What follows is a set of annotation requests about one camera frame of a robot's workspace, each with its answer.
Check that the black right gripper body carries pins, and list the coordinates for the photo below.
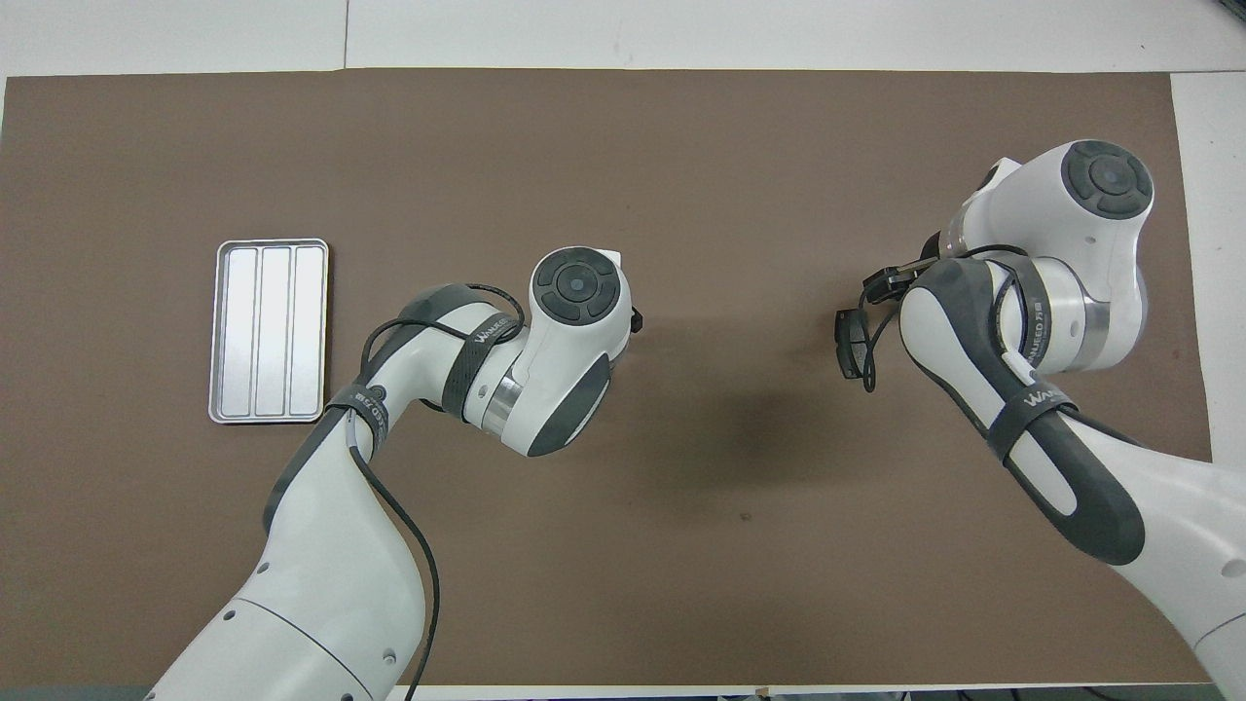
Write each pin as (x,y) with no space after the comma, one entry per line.
(888,282)

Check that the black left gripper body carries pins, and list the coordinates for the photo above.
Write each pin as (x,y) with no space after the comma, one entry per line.
(638,321)

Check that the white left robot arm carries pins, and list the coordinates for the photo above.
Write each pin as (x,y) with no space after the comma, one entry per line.
(331,565)

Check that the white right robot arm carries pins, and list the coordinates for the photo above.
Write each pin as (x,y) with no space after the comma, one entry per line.
(1100,263)

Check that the silver ribbed metal tray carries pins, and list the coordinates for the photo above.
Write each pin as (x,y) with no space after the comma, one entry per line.
(268,331)

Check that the short grey brake pad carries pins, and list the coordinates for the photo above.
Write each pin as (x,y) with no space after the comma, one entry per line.
(855,341)

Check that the brown table mat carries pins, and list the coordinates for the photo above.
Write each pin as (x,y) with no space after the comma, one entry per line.
(720,195)

